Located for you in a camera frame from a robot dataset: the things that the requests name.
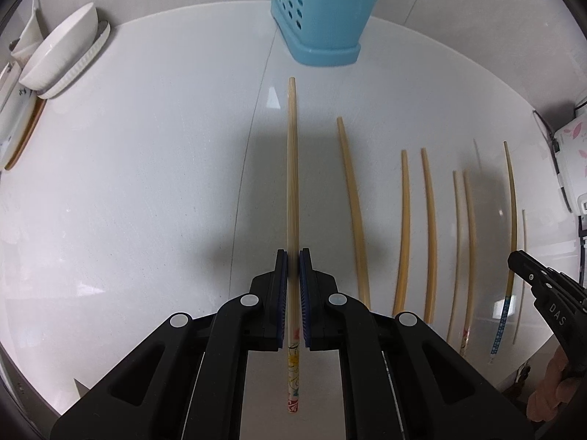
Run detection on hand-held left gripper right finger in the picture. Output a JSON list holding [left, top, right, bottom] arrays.
[[299, 247, 537, 440]]

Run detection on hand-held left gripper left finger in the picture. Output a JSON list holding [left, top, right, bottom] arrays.
[[50, 248, 289, 440]]

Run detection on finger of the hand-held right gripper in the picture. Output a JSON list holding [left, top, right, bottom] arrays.
[[507, 249, 587, 313]]

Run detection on set of chopsticks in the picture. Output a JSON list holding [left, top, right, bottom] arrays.
[[336, 116, 528, 366]]

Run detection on floral bamboo chopstick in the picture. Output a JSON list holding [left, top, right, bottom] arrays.
[[285, 77, 303, 414]]

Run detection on blue perforated utensil holder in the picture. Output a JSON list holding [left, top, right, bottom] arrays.
[[270, 0, 393, 67]]

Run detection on person's right hand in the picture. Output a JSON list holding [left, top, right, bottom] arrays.
[[526, 344, 579, 425]]

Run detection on white rice cooker pink flowers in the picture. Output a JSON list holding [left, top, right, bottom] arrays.
[[552, 116, 587, 215]]

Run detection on wooden board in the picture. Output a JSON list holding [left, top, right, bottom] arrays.
[[4, 98, 47, 172]]

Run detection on white ribbed plate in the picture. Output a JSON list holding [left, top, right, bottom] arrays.
[[37, 20, 112, 100]]

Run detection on white deep bowl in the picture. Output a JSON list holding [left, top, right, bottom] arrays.
[[18, 3, 100, 91]]

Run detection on white ceramic spoon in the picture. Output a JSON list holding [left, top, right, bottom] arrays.
[[8, 0, 45, 63]]

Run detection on grey cable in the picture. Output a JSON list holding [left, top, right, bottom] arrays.
[[532, 109, 566, 193]]

